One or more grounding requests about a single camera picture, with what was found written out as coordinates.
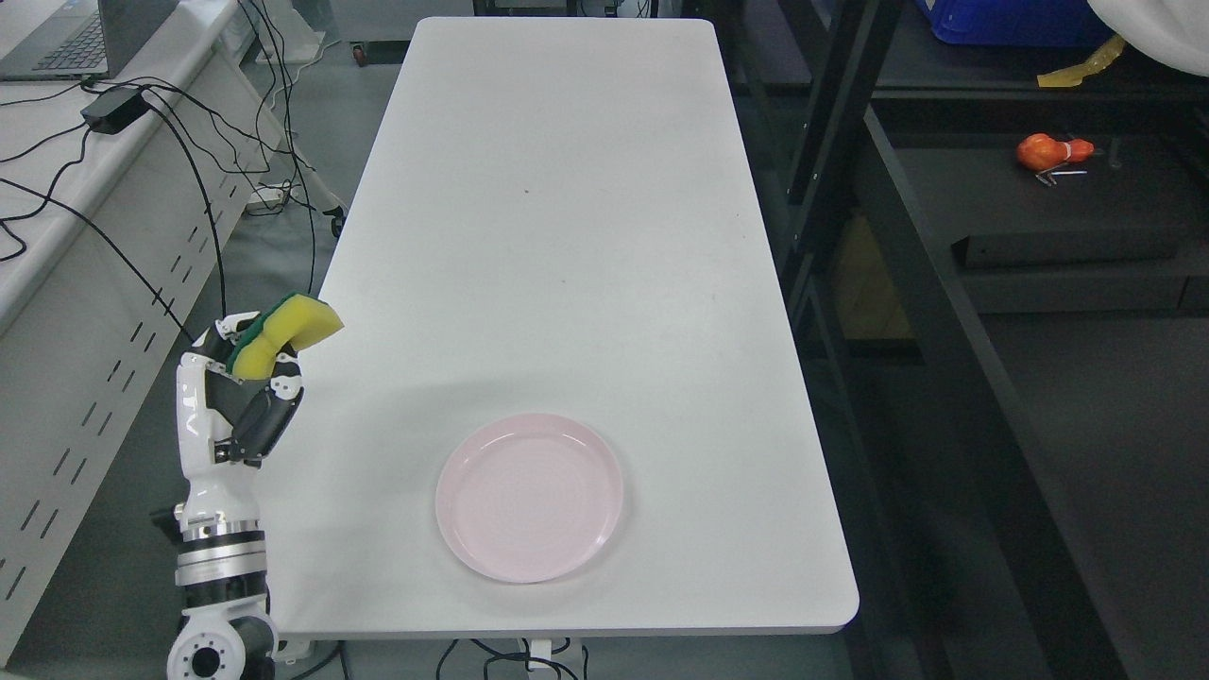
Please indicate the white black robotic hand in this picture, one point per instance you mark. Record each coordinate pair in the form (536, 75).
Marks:
(220, 455)

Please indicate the green yellow sponge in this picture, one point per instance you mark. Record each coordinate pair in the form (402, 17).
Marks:
(296, 322)

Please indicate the black metal shelf rack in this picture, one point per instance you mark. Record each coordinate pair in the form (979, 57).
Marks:
(1012, 378)

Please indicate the white desk with slots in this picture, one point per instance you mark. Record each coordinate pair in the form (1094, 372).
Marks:
(121, 232)

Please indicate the pink round plate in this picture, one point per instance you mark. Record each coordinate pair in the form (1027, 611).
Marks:
(529, 498)

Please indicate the black power adapter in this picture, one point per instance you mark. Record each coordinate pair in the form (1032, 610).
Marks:
(115, 110)

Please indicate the grey laptop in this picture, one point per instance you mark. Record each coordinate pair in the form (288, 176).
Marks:
(86, 39)

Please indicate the metal hex key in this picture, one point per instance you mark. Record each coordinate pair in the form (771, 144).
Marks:
(1050, 177)

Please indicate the orange red toy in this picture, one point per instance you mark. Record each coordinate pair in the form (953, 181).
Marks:
(1041, 152)

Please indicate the blue plastic bin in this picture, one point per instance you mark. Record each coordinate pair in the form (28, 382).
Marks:
(1058, 24)

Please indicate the yellow tape strip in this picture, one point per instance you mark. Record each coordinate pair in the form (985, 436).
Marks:
(1074, 75)

